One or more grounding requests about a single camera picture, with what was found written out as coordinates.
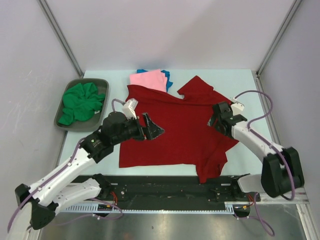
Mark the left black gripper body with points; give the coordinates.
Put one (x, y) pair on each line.
(132, 129)

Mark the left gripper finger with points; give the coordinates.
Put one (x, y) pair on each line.
(154, 132)
(150, 126)

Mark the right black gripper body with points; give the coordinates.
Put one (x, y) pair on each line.
(217, 126)

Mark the red t shirt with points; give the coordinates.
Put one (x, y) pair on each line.
(187, 138)

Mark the grey plastic tray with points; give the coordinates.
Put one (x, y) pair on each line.
(95, 121)

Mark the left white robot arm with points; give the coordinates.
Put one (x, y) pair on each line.
(51, 194)

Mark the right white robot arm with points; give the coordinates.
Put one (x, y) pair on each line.
(281, 167)

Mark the pink folded t shirt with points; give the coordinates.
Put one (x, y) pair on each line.
(150, 80)

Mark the blue folded t shirt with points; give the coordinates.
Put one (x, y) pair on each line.
(168, 80)

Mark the green t shirt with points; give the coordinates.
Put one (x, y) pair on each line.
(80, 103)

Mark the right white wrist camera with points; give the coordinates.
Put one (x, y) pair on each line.
(236, 107)

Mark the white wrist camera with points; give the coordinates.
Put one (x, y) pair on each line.
(236, 107)
(129, 108)

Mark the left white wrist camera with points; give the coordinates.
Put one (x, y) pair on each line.
(129, 108)

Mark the right aluminium side rail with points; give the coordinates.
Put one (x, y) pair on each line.
(266, 106)

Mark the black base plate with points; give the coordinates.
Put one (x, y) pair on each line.
(179, 195)

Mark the right aluminium frame post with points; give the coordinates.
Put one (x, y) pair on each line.
(279, 35)

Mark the aluminium frame post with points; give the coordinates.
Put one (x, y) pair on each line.
(52, 20)
(279, 35)

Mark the left aluminium frame post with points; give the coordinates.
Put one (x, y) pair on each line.
(52, 20)

